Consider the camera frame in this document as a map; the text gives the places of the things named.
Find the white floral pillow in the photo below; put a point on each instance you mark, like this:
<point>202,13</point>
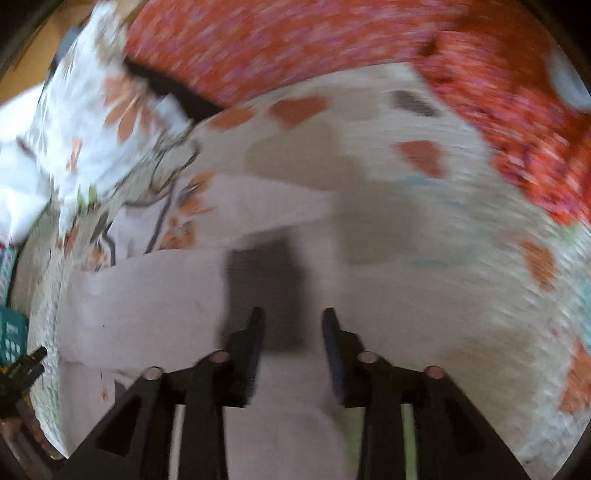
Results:
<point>71,141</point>

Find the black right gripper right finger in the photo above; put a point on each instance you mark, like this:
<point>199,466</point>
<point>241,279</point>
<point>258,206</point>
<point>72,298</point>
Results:
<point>416,424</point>

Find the teal printed bag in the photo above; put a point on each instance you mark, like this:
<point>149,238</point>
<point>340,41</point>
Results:
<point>13,336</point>

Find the heart patterned quilt bedspread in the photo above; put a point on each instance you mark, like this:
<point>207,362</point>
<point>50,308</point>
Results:
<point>492,289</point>

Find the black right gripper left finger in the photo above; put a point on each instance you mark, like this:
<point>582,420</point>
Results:
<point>133,439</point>

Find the pink and grey knit sweater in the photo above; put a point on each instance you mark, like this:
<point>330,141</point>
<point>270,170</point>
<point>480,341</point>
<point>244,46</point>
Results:
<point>169,280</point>

